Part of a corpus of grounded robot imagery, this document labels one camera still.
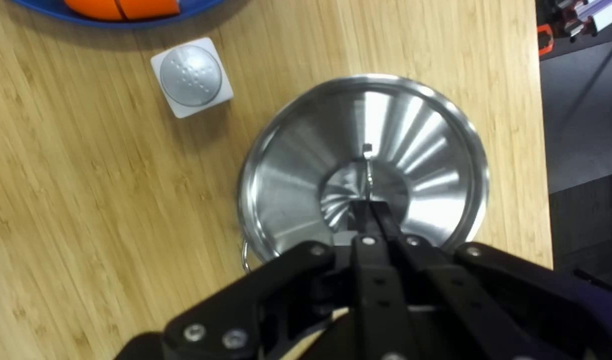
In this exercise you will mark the steel pot lid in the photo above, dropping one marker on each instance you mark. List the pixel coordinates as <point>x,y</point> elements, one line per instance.
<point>387,147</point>

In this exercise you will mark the orange carrot half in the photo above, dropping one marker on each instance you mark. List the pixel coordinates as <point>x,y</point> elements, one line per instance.
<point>119,9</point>

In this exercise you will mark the blue round plate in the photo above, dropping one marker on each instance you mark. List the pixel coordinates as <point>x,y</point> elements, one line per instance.
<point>198,10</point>

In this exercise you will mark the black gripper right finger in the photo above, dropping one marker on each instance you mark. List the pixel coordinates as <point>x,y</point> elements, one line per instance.
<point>507,300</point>

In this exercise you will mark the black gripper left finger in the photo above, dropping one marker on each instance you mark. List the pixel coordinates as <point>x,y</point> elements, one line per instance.
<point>287,300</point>

